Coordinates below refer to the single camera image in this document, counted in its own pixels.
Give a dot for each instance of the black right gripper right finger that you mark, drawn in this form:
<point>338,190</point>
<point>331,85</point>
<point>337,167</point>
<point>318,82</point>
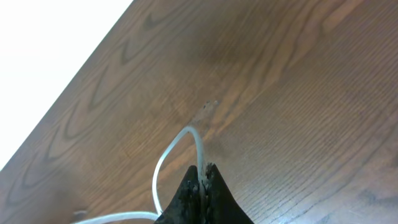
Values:
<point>221,207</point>

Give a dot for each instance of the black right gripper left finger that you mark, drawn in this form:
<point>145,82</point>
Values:
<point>184,207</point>

